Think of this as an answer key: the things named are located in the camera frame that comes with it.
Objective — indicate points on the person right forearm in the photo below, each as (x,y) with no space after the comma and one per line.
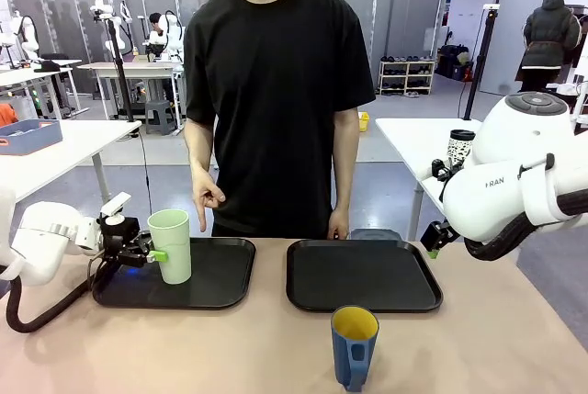
(198,146)

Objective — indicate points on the person left hand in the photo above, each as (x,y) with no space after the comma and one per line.
(339,225)

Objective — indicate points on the background white robot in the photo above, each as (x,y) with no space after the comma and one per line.
(167,38)

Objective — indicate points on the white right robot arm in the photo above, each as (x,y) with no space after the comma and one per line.
(496,192)

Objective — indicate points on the grey plastic stool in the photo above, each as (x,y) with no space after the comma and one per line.
(161,116)

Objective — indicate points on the yellow small bin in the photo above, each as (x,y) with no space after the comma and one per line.
(364,121)

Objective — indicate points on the person torso black t-shirt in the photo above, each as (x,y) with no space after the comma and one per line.
(275,91)

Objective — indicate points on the blue mug yellow inside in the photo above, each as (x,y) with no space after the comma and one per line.
(353,352)

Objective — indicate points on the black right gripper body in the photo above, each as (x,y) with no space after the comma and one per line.
(436,234)

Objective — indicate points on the background person black jacket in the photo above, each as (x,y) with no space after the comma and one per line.
(549,36)

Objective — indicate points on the black light stand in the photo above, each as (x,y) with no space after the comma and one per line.
(478,63)

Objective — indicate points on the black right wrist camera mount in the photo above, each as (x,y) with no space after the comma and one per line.
(443,169)

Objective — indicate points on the person right hand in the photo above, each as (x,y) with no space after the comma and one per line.
(204,192)

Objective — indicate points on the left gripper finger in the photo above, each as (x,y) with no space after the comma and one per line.
(156,256)
(144,240)

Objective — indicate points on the black white patterned tumbler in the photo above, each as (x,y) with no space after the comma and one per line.
(460,148)

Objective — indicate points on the person left forearm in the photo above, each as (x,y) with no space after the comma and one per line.
(344,160)

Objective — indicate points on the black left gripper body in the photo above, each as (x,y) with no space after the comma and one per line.
(118,233)

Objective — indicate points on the background white work table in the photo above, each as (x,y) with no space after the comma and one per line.
(133,68)

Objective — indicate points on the white side table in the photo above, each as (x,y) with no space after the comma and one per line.
(413,141)
(55,160)

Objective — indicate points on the black tripod stand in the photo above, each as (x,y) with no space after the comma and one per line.
(120,68)

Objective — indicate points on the wooden shoe rack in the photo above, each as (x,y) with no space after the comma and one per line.
(406,77)

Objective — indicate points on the blue storage bin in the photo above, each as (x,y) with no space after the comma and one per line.
(27,137)

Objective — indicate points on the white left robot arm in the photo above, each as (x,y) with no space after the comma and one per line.
(43,247)

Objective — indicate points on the black chair seat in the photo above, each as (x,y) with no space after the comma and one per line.
(376,234)

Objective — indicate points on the black plastic serving tray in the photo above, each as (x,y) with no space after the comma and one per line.
(363,274)
(216,274)

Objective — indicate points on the light green plastic cup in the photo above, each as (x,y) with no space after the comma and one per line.
(171,247)

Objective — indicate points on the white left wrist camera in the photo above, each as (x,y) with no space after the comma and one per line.
(115,205)

